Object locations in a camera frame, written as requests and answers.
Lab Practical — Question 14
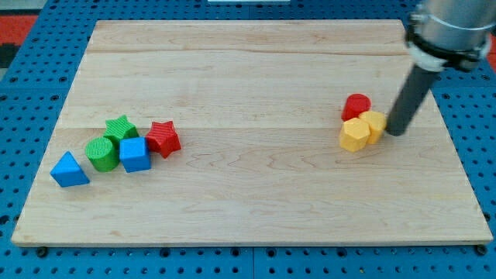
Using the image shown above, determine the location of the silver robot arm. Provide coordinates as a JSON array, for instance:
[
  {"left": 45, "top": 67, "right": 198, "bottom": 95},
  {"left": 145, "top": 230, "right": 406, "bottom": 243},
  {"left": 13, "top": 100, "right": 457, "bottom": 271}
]
[{"left": 405, "top": 0, "right": 495, "bottom": 73}]

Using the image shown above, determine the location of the wooden board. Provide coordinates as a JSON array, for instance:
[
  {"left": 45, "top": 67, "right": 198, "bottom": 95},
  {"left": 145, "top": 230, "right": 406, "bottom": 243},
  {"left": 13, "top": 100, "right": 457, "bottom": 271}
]
[{"left": 12, "top": 19, "right": 493, "bottom": 247}]

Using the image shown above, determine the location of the red star block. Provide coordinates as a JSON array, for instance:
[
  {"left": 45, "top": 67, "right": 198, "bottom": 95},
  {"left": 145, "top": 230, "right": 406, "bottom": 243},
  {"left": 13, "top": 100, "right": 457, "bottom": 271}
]
[{"left": 145, "top": 121, "right": 181, "bottom": 158}]

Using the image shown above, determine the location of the yellow hexagon block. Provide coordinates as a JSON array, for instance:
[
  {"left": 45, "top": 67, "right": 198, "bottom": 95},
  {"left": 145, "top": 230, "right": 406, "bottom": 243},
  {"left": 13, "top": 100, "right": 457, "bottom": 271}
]
[{"left": 339, "top": 118, "right": 370, "bottom": 152}]

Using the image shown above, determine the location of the red cylinder block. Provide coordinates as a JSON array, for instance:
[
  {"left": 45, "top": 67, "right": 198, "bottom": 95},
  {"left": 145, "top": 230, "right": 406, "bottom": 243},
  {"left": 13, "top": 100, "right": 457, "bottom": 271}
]
[{"left": 341, "top": 93, "right": 371, "bottom": 122}]

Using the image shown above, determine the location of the blue cube block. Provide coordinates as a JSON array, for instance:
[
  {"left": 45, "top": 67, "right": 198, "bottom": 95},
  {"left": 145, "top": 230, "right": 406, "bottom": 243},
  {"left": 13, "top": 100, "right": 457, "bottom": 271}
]
[{"left": 119, "top": 137, "right": 151, "bottom": 173}]

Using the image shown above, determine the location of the green star block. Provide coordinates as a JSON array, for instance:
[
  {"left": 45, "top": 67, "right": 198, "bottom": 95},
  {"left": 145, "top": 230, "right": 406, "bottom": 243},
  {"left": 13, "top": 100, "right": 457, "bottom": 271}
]
[{"left": 103, "top": 115, "right": 139, "bottom": 150}]

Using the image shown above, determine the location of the yellow pentagon block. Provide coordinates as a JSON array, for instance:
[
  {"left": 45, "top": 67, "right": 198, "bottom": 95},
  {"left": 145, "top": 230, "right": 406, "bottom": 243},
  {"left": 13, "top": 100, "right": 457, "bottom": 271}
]
[{"left": 359, "top": 111, "right": 387, "bottom": 144}]

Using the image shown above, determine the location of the green cylinder block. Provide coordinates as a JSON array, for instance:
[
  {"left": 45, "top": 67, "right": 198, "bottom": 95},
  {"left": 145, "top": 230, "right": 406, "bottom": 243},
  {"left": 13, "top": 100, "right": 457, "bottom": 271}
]
[{"left": 85, "top": 137, "right": 119, "bottom": 172}]

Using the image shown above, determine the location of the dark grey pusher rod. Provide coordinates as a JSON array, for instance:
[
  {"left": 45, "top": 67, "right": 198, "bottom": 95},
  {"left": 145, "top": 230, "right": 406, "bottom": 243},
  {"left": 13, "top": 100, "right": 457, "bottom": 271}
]
[{"left": 386, "top": 64, "right": 439, "bottom": 136}]

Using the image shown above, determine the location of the blue triangle block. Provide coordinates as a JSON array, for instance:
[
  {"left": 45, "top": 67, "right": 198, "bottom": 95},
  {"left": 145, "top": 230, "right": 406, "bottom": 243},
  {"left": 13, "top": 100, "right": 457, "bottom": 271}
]
[{"left": 50, "top": 151, "right": 90, "bottom": 188}]

